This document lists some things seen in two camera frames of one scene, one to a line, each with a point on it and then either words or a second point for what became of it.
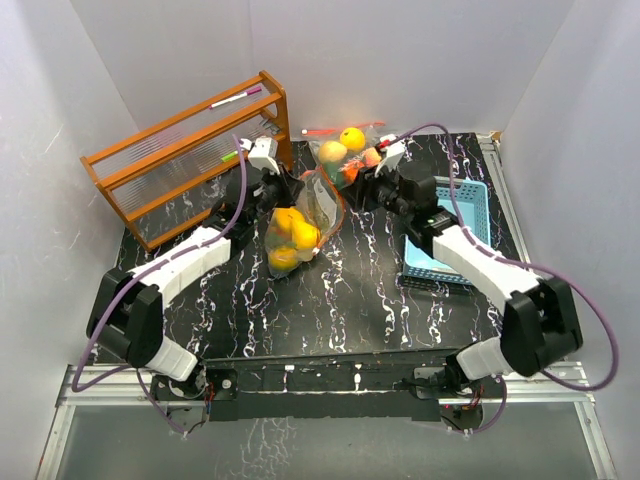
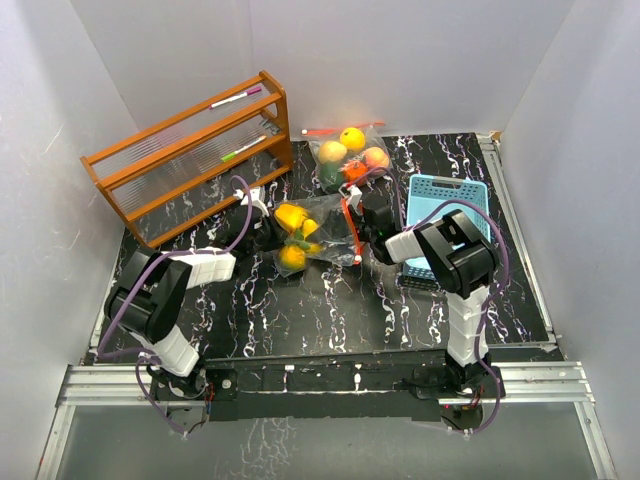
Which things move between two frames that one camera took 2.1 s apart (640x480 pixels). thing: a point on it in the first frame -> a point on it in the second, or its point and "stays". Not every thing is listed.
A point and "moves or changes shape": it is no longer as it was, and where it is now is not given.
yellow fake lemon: x=353 y=139 stays
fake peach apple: x=332 y=151 stays
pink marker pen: x=250 y=92 stays
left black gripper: x=290 y=187 -> x=280 y=236
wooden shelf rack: x=164 y=177 stays
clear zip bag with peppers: x=297 y=230 moves or changes shape
